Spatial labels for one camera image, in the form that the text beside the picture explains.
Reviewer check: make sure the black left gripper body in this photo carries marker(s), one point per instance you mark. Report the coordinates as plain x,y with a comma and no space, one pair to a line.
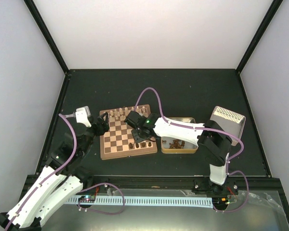
99,130

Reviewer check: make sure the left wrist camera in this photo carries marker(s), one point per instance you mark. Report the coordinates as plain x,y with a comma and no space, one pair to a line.
82,115

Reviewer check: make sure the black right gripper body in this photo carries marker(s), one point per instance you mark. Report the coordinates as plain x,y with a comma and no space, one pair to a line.
144,137

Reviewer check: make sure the wooden chess board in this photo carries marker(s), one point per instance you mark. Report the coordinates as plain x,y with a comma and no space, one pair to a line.
115,142

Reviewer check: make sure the small circuit board left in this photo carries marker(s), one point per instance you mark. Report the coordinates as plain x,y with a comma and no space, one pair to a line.
87,199

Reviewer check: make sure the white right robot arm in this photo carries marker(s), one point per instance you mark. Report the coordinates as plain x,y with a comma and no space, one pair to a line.
214,143

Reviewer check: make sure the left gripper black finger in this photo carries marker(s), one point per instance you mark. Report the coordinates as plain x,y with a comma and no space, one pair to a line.
106,121
100,119

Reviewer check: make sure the small circuit board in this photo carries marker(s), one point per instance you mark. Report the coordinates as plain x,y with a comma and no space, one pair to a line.
87,199
223,201

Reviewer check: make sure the white slotted cable duct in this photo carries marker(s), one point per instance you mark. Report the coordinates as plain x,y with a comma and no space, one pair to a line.
145,201

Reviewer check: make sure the small circuit board right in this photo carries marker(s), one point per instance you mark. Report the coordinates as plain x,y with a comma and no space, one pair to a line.
223,201

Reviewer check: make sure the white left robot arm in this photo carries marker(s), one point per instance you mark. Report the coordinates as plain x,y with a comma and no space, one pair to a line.
62,177

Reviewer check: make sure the pink tin lid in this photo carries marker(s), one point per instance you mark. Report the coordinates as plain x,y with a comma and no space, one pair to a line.
231,122

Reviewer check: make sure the yellow bear metal tin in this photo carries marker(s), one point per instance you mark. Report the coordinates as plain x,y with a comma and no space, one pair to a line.
178,132

